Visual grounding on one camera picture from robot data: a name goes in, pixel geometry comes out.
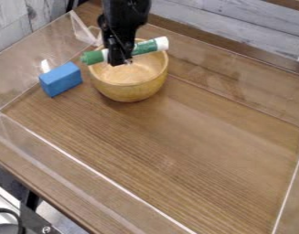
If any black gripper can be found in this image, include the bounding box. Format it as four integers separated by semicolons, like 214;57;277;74
96;0;151;67

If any green Expo marker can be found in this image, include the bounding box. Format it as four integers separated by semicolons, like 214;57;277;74
80;37;168;66

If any brown wooden bowl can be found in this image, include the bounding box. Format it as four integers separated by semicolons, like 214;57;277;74
88;45;168;102

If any blue rectangular block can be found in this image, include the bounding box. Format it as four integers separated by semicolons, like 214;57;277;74
39;62;83;98

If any clear acrylic triangular bracket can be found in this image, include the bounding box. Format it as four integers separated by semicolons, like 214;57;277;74
70;10;103;47

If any clear acrylic left wall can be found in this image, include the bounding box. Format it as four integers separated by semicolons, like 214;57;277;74
0;12;90;110

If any clear acrylic wall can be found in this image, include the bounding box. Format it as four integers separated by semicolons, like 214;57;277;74
0;112;197;234
0;12;90;110

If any clear acrylic front wall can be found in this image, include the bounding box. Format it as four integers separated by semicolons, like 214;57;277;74
0;112;197;234

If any black cable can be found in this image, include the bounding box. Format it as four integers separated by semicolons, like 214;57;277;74
0;207;27;234

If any black metal table frame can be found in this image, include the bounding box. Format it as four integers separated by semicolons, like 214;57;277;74
0;167;63;234

